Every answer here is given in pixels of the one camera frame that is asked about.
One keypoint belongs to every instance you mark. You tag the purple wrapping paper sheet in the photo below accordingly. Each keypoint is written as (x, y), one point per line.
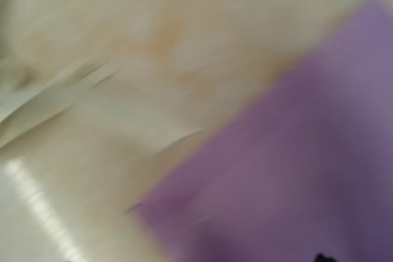
(307, 169)

